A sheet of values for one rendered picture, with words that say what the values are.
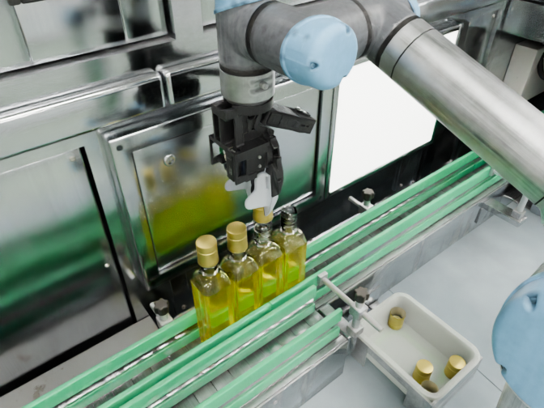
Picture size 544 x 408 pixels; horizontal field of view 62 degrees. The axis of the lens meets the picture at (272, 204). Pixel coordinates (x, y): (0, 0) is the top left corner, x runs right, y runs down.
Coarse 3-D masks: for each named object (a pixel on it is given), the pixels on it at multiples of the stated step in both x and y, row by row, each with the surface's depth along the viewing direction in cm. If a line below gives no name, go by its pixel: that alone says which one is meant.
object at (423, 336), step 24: (384, 312) 105; (408, 312) 107; (360, 336) 97; (384, 336) 106; (408, 336) 106; (432, 336) 103; (456, 336) 98; (384, 360) 94; (408, 360) 101; (432, 360) 101; (456, 384) 89
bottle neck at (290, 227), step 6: (282, 210) 83; (288, 210) 85; (294, 210) 83; (282, 216) 83; (288, 216) 82; (294, 216) 83; (282, 222) 84; (288, 222) 83; (294, 222) 84; (282, 228) 85; (288, 228) 84; (294, 228) 85; (288, 234) 85
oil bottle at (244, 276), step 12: (228, 264) 80; (240, 264) 80; (252, 264) 80; (240, 276) 80; (252, 276) 82; (240, 288) 81; (252, 288) 83; (240, 300) 83; (252, 300) 86; (240, 312) 85
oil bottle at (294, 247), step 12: (276, 228) 87; (276, 240) 86; (288, 240) 85; (300, 240) 86; (288, 252) 85; (300, 252) 88; (288, 264) 87; (300, 264) 90; (288, 276) 89; (300, 276) 92; (288, 288) 92
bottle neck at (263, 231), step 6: (270, 222) 80; (258, 228) 80; (264, 228) 79; (270, 228) 80; (258, 234) 81; (264, 234) 80; (270, 234) 81; (258, 240) 82; (264, 240) 81; (270, 240) 83; (264, 246) 82
